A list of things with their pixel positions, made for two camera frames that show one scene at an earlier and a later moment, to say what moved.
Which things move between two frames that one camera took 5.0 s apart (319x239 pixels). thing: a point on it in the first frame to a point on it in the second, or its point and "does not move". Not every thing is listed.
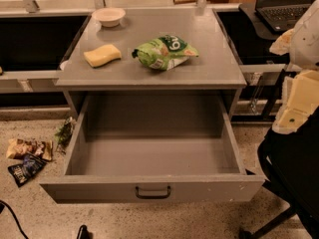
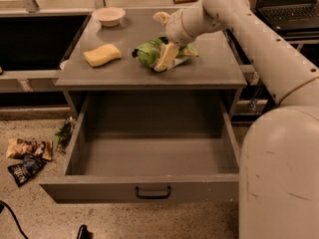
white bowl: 108,16 does not move
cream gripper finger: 282,44 to 160,16
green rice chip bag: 164,53 does not move
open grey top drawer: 153,148 does not move
